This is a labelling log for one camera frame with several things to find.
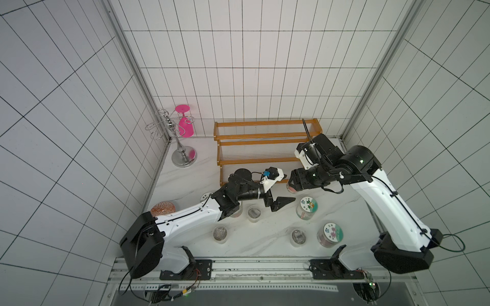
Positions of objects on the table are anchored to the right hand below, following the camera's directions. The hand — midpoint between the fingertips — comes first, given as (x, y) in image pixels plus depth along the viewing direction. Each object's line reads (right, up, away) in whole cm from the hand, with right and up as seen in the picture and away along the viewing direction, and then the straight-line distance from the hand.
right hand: (290, 182), depth 65 cm
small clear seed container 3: (+6, -25, +11) cm, 28 cm away
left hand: (-1, -3, +3) cm, 4 cm away
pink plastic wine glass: (-49, +25, +38) cm, 66 cm away
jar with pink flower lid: (+18, -22, +10) cm, 30 cm away
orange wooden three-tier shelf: (-9, +14, +30) cm, 35 cm away
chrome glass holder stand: (-51, +24, +25) cm, 61 cm away
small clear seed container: (-12, -17, +18) cm, 27 cm away
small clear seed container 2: (-26, -23, +11) cm, 37 cm away
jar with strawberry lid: (-19, -17, +20) cm, 33 cm away
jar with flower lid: (+11, -14, +17) cm, 24 cm away
